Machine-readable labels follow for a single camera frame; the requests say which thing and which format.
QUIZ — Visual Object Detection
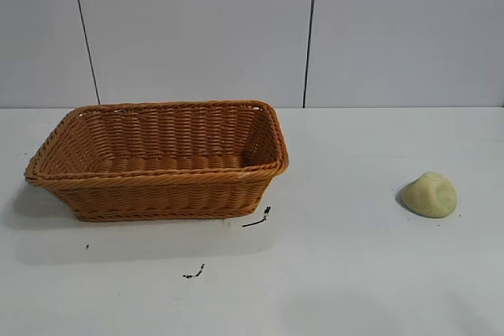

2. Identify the brown woven wicker basket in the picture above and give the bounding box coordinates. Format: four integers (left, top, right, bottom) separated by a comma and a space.
24, 99, 290, 223

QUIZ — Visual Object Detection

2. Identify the pale yellow egg yolk pastry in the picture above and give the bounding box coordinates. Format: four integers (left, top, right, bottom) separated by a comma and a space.
401, 171, 459, 220

